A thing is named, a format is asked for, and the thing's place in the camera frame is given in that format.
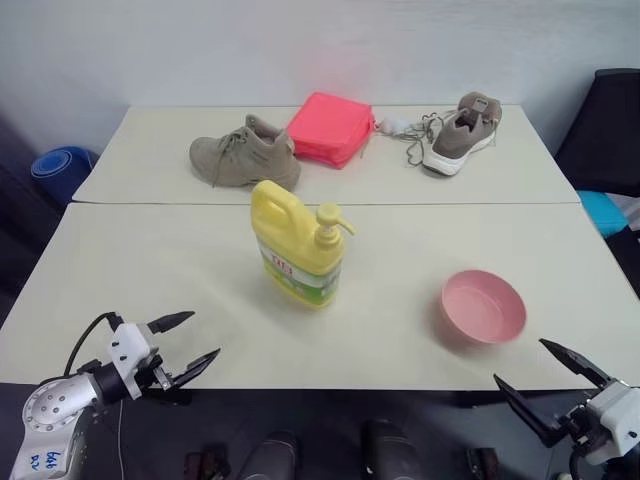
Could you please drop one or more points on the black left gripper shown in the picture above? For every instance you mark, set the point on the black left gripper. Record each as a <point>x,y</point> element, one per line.
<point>159,374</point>

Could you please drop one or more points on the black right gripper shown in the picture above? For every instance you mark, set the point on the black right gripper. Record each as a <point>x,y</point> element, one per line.
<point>582,430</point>

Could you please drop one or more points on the pink plastic bowl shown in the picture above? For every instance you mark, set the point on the pink plastic bowl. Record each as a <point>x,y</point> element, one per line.
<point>480,306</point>

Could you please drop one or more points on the yellow pump soap bottle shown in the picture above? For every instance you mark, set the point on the yellow pump soap bottle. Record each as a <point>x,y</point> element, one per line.
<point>295,235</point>

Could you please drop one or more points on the red and black clamp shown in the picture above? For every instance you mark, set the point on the red and black clamp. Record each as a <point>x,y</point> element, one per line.
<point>485,464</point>
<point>207,465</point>

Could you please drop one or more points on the dark rounded shape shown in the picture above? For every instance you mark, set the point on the dark rounded shape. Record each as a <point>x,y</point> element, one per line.
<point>392,450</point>
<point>272,457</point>

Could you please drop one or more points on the cyan box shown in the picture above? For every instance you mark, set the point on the cyan box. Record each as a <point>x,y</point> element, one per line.
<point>600,212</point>

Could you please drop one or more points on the tan suede laced shoe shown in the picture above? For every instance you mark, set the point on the tan suede laced shoe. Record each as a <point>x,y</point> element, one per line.
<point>240,160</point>

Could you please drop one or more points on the pink folded fabric bag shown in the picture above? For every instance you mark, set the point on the pink folded fabric bag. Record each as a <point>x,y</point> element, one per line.
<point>325,130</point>

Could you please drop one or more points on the black chair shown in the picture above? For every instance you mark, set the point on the black chair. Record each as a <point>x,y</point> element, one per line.
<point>600,135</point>

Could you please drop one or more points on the tan shoe with white sole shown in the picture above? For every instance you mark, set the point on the tan shoe with white sole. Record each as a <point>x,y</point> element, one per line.
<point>460,136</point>

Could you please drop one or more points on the small white fluffy object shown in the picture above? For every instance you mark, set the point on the small white fluffy object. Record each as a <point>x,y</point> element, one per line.
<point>391,125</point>

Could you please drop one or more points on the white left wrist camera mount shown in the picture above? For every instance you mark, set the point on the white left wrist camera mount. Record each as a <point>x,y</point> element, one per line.
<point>128,345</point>

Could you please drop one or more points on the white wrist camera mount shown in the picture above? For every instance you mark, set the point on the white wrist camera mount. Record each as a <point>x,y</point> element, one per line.
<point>620,415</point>
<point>128,345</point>

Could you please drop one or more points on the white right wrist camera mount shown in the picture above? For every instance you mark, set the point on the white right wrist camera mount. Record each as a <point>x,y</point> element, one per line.
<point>620,415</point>

